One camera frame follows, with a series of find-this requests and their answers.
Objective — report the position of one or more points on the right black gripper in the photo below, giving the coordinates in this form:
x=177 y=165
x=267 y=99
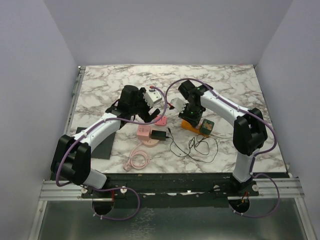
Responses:
x=193 y=120

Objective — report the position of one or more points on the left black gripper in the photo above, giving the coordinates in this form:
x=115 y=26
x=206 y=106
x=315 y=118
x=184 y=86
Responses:
x=146 y=116

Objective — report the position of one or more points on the coral pink square charger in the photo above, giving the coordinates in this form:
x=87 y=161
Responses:
x=161 y=121

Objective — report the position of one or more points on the orange power strip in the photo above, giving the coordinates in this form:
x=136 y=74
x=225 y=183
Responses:
x=187 y=126

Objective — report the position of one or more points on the green cube socket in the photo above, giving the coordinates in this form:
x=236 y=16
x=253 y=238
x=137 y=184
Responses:
x=206 y=127

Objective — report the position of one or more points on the black power adapter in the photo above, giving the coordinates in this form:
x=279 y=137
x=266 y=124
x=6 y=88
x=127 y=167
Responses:
x=158 y=135

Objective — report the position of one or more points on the pink cube socket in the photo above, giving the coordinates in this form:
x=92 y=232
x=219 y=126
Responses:
x=143 y=132

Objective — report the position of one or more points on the pink round power hub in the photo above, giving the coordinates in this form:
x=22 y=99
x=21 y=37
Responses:
x=150 y=143

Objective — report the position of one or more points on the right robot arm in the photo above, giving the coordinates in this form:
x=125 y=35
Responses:
x=249 y=131

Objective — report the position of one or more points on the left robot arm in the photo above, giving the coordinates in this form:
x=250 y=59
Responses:
x=72 y=157

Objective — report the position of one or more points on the black foam mat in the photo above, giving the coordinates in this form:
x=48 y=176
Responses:
x=104 y=149

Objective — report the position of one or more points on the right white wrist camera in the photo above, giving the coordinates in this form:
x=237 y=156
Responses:
x=177 y=104

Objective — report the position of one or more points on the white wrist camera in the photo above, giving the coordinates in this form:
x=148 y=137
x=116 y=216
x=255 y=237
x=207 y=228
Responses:
x=177 y=104
x=152 y=97

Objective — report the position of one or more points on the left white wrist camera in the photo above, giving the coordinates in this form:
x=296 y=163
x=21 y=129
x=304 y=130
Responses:
x=152 y=97

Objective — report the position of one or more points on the black mounting base rail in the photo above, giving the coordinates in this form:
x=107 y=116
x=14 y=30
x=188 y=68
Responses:
x=178 y=190

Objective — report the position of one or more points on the aluminium frame rail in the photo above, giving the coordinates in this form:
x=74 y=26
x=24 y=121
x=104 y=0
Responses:
x=259 y=219

